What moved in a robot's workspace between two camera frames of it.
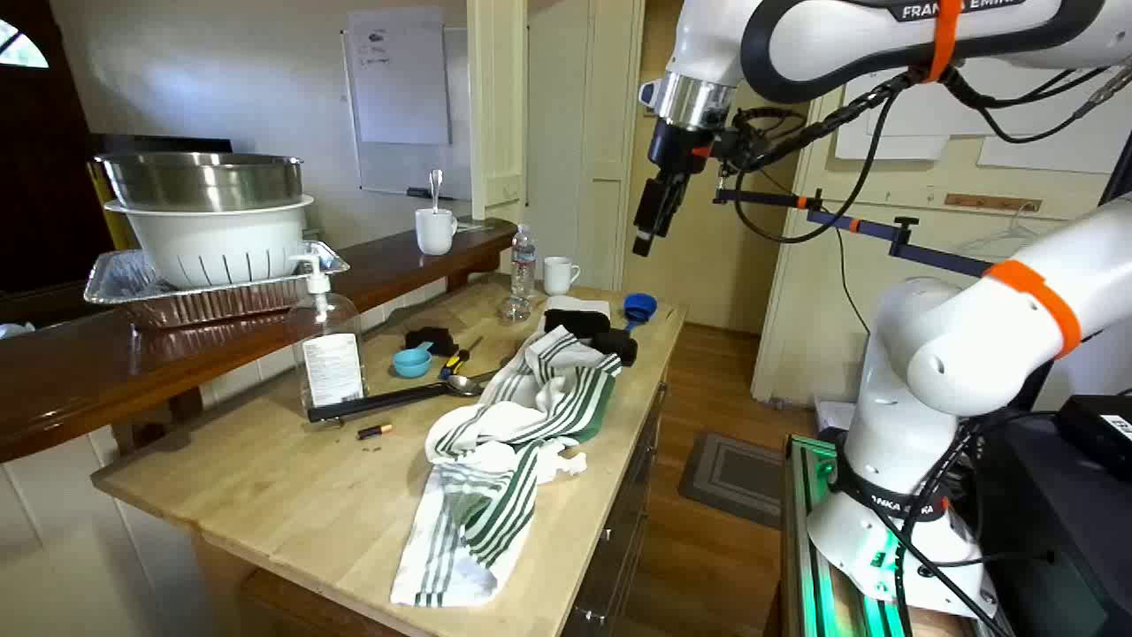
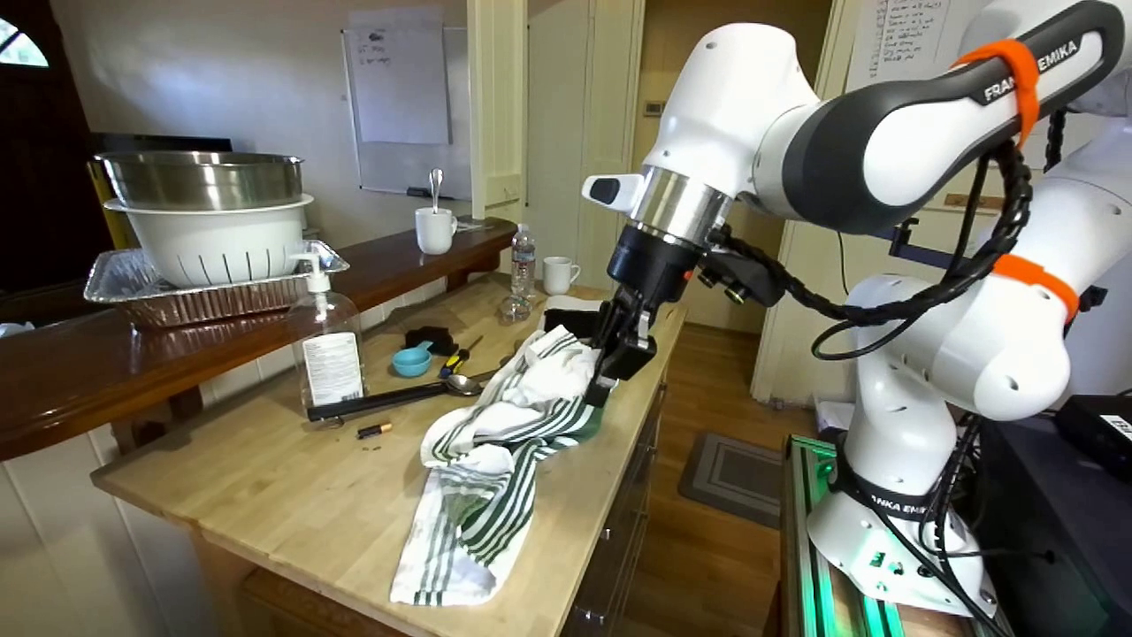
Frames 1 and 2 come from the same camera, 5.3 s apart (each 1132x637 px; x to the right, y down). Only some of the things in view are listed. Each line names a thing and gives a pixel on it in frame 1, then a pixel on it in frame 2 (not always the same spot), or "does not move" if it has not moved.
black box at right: [1051, 504] does not move
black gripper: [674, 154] to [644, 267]
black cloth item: [595, 332] does not move
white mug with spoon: [435, 226] does not move
